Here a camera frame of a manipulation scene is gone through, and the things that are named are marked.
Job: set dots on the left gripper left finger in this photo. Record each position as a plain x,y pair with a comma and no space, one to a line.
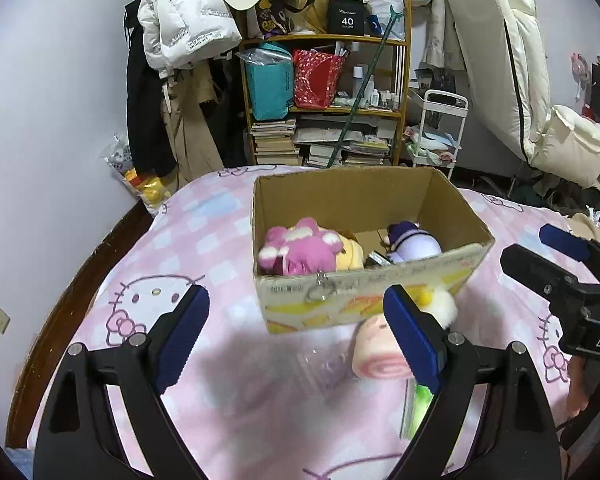
78,438

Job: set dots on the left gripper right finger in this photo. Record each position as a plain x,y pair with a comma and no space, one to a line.
489,417

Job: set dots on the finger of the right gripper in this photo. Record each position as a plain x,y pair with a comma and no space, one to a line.
560,288
576,248

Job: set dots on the green tissue pack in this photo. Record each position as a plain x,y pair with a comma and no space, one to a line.
416,403

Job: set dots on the white fluffy plush keychain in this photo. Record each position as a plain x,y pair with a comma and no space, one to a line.
439,303

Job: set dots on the pink swiss roll plush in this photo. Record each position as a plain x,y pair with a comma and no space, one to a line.
376,353

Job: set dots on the person right hand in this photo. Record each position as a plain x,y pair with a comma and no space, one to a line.
577,399

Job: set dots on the purple white plush toy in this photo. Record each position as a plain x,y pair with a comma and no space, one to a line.
406,241

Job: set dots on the pink hello kitty blanket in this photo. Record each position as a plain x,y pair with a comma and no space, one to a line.
267,392

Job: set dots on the white rolling cart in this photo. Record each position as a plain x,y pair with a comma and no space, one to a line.
437,139

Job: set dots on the yellow plush toy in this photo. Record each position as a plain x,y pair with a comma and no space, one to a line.
351,257

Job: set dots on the cardboard box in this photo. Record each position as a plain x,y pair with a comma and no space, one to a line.
361,203

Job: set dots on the pink bear plush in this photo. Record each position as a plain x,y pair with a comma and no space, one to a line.
305,248

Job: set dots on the yellow plush in bag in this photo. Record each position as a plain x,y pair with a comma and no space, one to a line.
147,187

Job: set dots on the wooden bookshelf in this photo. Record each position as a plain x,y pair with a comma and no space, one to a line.
398,36

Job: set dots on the black hanging coat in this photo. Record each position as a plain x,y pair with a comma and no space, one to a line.
149,142

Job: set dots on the green pole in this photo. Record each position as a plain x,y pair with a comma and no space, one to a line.
394,16

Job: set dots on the beige trench coat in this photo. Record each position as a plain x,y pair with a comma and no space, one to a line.
190,138

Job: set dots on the stack of books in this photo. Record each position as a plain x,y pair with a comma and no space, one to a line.
273,143

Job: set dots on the red gift bag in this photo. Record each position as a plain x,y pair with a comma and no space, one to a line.
316,76

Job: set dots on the black box with 40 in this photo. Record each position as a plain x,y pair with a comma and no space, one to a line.
346,17

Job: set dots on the teal bag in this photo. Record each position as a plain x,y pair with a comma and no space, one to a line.
270,80

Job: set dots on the white puffer jacket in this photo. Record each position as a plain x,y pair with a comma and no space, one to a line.
179,33

